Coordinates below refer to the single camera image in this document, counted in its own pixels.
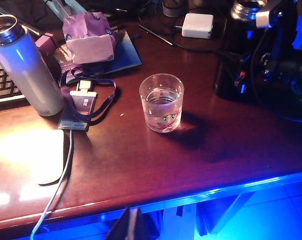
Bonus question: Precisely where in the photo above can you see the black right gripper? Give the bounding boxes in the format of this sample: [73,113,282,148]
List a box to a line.
[215,9,299,101]

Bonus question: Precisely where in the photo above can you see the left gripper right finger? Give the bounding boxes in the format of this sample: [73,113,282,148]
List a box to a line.
[137,207,161,240]

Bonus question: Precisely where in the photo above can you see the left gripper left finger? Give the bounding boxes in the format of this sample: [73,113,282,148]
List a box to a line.
[104,207,133,240]

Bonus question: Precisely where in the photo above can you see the black thermos bottle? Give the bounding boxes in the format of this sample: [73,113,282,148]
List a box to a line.
[213,0,269,102]

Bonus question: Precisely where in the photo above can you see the printed glass cup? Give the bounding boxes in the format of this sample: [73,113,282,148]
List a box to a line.
[138,73,185,134]

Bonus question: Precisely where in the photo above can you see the white thermos bottle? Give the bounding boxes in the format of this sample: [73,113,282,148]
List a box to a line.
[0,13,66,118]

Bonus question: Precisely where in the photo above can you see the white power adapter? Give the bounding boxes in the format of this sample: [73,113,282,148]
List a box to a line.
[181,12,214,40]

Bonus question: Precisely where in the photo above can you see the small grey cylinder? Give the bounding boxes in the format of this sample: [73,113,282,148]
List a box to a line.
[162,0,183,18]

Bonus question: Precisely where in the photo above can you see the thin metal rod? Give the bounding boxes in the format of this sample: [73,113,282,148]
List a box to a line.
[138,24,174,47]

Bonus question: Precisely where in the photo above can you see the white flat mouse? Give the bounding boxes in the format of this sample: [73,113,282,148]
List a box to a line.
[0,128,65,186]

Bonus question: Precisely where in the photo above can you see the blue booklet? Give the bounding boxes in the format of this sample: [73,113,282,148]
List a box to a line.
[65,28,143,85]

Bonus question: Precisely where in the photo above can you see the purple tissue pack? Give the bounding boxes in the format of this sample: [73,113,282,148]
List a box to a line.
[62,11,118,65]

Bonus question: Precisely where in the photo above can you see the black keyboard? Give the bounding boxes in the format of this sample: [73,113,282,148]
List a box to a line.
[0,53,25,105]

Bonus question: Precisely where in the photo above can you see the small purple box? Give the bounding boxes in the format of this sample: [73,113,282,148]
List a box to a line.
[35,32,56,56]

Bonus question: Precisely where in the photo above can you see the black computer mouse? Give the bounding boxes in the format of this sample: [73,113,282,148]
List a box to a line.
[20,0,65,32]

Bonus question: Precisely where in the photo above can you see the black adapter cable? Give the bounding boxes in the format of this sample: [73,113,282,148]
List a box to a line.
[170,24,218,55]

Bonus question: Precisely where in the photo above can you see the white charging cable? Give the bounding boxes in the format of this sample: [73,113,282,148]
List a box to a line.
[30,129,74,240]

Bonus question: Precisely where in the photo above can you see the purple lanyard badge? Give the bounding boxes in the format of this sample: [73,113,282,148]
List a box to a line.
[57,66,118,132]

